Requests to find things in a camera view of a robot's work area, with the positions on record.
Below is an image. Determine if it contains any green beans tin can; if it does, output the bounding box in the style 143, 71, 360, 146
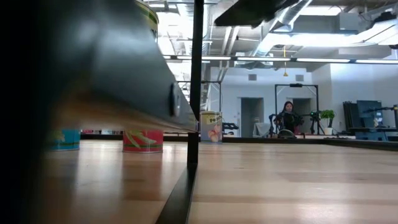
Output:
122, 129, 164, 154

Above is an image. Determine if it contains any dark blue equipment cabinet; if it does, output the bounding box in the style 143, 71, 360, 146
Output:
342, 100, 385, 142

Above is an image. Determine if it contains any blue tomato tin can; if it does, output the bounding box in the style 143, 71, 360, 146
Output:
49, 128, 81, 152

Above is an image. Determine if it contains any black curved frame bracket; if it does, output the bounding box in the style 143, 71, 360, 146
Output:
277, 128, 297, 139

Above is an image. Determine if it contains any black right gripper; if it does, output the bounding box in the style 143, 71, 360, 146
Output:
214, 0, 310, 29

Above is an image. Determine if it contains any black background robot rig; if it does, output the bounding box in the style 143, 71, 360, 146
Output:
348, 105, 398, 142

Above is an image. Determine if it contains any black metal table frame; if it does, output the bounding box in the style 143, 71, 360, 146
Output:
80, 133, 398, 152

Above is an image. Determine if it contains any white draped cover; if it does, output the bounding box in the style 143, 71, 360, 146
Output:
252, 117, 272, 138

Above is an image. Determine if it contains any long ceiling light strip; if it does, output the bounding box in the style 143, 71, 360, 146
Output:
162, 55, 398, 65

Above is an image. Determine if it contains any green plant in white pot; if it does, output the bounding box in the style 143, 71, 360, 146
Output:
319, 109, 336, 136

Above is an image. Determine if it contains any silver ceiling air duct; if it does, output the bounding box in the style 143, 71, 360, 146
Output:
248, 0, 315, 58

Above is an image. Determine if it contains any yellow hanging cable reel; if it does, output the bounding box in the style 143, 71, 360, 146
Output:
282, 45, 289, 78

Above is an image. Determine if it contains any peaches tin can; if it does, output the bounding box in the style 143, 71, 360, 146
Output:
200, 111, 224, 145

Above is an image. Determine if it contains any corn tin can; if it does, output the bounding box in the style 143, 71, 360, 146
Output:
134, 0, 160, 42

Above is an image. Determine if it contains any black background gantry frame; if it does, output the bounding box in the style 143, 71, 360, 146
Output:
176, 80, 223, 119
274, 83, 320, 135

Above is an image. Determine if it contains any person at background rig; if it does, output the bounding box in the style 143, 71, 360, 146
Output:
274, 100, 304, 135

